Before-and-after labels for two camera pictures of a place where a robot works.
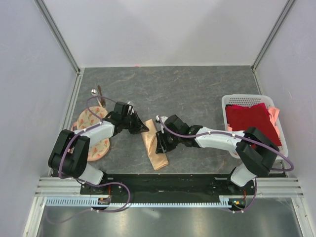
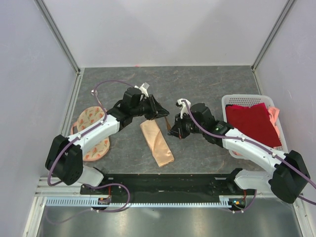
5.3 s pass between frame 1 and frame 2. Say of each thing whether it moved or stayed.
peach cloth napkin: moved
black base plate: stayed
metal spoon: stayed
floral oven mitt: stayed
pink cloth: stayed
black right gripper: moved
